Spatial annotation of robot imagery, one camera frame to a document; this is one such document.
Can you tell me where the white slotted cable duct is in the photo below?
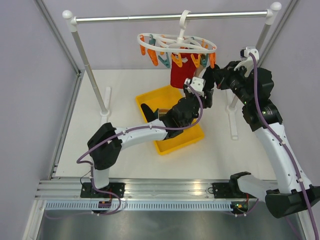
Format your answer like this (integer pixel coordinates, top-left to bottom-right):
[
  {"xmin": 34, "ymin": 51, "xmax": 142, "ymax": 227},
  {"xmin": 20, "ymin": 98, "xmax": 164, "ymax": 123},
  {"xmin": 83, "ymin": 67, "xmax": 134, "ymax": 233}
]
[{"xmin": 45, "ymin": 200, "xmax": 233, "ymax": 212}]

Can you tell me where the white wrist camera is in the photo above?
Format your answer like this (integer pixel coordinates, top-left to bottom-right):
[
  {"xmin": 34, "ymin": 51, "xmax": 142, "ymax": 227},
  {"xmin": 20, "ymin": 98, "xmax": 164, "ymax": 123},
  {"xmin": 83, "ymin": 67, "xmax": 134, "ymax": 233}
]
[
  {"xmin": 233, "ymin": 46, "xmax": 260, "ymax": 77},
  {"xmin": 183, "ymin": 76, "xmax": 206, "ymax": 97}
]

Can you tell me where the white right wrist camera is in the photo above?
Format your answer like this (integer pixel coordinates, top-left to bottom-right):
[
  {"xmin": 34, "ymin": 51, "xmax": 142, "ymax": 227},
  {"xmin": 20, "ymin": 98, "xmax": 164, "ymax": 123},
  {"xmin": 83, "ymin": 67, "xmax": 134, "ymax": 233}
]
[{"xmin": 233, "ymin": 46, "xmax": 260, "ymax": 77}]

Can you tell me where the yellow plastic tray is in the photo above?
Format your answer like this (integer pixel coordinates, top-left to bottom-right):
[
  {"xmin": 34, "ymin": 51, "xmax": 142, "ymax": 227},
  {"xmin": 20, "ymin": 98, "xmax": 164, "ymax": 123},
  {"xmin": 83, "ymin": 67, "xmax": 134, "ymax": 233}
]
[{"xmin": 135, "ymin": 85, "xmax": 205, "ymax": 155}]

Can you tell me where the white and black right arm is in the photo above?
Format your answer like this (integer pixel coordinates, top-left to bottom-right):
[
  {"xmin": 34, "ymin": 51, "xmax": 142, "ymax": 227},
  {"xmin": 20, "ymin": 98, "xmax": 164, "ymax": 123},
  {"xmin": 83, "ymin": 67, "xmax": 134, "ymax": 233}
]
[{"xmin": 212, "ymin": 61, "xmax": 320, "ymax": 219}]

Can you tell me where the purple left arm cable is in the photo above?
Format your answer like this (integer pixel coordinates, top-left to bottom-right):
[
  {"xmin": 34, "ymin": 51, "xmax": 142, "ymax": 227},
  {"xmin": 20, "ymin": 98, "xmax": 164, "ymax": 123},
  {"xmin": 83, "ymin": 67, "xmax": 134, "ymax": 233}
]
[{"xmin": 76, "ymin": 84, "xmax": 204, "ymax": 221}]

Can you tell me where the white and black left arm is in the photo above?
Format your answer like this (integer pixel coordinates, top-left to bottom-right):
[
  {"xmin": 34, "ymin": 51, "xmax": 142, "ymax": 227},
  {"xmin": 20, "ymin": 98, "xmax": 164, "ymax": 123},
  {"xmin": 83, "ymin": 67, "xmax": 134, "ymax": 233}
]
[{"xmin": 76, "ymin": 83, "xmax": 214, "ymax": 198}]

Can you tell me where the white round clip hanger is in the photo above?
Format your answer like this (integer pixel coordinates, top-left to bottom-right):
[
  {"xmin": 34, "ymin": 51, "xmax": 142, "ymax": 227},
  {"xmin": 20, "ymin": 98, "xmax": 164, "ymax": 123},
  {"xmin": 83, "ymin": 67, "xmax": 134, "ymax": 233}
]
[{"xmin": 137, "ymin": 10, "xmax": 217, "ymax": 68}]

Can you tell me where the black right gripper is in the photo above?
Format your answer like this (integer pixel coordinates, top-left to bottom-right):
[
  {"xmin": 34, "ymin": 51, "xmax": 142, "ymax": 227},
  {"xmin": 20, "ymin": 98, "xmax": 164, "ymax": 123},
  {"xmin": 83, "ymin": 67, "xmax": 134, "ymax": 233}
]
[{"xmin": 211, "ymin": 60, "xmax": 253, "ymax": 105}]

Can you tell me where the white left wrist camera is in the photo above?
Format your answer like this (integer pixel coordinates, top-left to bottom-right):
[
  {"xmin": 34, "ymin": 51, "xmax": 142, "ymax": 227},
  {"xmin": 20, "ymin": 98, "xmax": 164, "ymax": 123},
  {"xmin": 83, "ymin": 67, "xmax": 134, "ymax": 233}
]
[{"xmin": 183, "ymin": 76, "xmax": 206, "ymax": 97}]

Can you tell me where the black sock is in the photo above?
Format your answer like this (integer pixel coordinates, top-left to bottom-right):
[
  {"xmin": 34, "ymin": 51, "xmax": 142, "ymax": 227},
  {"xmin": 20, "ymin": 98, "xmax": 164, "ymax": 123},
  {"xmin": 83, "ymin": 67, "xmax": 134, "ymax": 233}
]
[
  {"xmin": 202, "ymin": 64, "xmax": 222, "ymax": 91},
  {"xmin": 140, "ymin": 103, "xmax": 158, "ymax": 123}
]

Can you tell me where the striped beige maroon sock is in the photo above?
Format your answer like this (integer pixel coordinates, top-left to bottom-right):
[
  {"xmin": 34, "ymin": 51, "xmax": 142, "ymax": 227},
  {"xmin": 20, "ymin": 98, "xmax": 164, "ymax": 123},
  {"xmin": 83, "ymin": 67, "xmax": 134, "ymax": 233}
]
[{"xmin": 193, "ymin": 64, "xmax": 204, "ymax": 78}]

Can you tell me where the red sock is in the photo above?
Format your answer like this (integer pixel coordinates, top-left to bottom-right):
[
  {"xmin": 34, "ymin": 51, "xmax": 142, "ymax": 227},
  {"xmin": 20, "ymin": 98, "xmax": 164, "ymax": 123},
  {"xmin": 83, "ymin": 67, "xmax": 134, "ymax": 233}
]
[{"xmin": 170, "ymin": 53, "xmax": 197, "ymax": 89}]

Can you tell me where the silver clothes rack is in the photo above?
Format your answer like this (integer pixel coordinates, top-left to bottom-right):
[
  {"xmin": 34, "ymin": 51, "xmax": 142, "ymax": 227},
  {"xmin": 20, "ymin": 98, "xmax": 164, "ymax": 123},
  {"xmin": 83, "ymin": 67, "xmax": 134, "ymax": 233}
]
[{"xmin": 62, "ymin": 1, "xmax": 283, "ymax": 141}]

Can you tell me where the aluminium table edge rail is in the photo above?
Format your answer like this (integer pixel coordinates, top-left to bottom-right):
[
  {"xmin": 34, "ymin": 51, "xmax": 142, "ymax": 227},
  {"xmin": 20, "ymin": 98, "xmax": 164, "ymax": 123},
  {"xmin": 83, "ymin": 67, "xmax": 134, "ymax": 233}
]
[{"xmin": 37, "ymin": 176, "xmax": 286, "ymax": 201}]

